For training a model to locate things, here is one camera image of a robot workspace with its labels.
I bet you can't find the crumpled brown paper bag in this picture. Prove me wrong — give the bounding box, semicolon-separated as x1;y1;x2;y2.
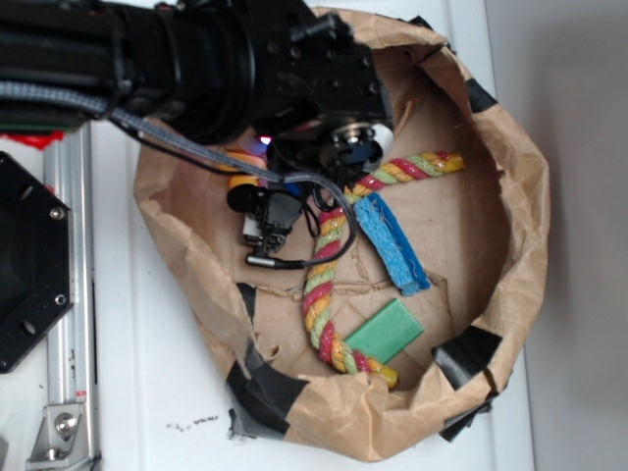
134;10;550;461

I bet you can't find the multicolour twisted rope toy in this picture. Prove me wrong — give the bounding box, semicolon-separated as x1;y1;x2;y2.
301;152;465;389

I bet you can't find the aluminium extrusion rail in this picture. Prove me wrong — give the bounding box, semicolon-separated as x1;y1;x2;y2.
25;125;102;471

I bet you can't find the blue sponge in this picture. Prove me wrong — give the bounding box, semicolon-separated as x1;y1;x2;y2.
353;193;431;296

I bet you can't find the yellow rubber duck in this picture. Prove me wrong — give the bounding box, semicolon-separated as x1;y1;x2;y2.
215;146;269;191

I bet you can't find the white plastic bin lid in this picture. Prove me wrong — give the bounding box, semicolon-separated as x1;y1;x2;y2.
90;1;535;470

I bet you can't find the grey braided cable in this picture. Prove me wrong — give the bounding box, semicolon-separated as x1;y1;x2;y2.
0;80;358;269

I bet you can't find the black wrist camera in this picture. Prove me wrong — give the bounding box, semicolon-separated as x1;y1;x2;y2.
227;183;305;270

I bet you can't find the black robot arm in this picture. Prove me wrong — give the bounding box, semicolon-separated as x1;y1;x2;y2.
1;1;392;183

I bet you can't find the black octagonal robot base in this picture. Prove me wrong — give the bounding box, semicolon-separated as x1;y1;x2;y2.
1;152;73;374

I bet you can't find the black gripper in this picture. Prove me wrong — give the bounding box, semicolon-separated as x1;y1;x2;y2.
246;1;393;184

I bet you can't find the green rectangular block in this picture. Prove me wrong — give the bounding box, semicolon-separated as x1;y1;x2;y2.
345;298;424;364

